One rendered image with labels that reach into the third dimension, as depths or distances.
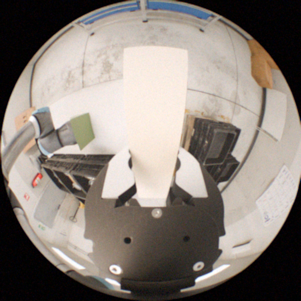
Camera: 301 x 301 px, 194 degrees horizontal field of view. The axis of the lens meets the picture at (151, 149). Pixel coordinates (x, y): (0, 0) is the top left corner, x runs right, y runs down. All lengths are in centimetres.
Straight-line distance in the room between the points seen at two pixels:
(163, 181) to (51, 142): 55
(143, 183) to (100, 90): 53
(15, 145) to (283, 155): 303
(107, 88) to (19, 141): 50
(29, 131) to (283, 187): 311
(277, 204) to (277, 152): 110
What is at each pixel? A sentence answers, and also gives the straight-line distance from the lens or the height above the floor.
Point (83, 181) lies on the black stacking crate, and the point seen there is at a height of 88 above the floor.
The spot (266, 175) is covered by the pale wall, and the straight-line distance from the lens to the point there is 270.
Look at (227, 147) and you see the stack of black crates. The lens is 110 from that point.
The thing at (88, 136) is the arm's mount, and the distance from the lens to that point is 61.
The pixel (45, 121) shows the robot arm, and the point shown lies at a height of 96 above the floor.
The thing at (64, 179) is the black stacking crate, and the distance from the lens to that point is 103.
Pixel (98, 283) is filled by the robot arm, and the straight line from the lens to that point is 27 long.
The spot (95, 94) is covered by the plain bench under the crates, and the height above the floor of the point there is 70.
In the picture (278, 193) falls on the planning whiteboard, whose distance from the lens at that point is 267.
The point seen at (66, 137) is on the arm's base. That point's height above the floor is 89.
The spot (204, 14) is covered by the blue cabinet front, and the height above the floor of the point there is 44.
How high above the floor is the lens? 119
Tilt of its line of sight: 57 degrees down
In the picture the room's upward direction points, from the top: 180 degrees counter-clockwise
